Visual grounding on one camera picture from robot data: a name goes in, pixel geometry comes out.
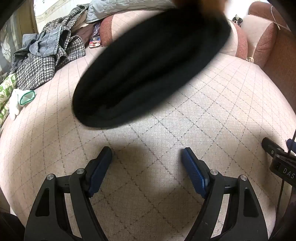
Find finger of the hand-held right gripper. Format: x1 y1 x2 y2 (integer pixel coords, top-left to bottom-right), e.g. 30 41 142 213
262 137 285 160
286 138 296 154

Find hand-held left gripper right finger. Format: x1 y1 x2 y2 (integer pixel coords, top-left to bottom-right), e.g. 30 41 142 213
181 147 273 241

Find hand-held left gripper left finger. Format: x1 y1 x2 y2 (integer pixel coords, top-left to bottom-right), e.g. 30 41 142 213
24 146 113 241

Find black pants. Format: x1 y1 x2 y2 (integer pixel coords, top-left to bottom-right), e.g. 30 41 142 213
72 0 232 128

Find pink checked sofa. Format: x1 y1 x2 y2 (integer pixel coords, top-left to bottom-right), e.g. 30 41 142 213
0 10 294 241

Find brown and pink armchair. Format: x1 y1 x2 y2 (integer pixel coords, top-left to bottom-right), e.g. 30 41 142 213
240 1 296 93

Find white sock with green rim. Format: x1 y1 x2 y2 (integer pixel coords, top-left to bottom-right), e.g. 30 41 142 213
9 89 36 121

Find houndstooth coat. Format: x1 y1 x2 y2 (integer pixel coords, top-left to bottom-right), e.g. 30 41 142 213
10 5 91 91

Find green patterned cloth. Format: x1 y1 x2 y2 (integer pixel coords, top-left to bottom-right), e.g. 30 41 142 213
0 73 18 127

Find blue denim garment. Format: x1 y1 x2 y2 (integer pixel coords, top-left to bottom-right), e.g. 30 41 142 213
11 25 71 70

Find patterned glass door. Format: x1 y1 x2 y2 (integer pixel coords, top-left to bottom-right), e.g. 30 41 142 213
0 0 38 77

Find grey quilted blanket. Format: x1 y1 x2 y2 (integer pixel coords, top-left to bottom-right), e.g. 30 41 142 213
85 0 173 24

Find beige string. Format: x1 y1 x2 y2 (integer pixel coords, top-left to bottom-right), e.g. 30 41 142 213
270 5 282 30

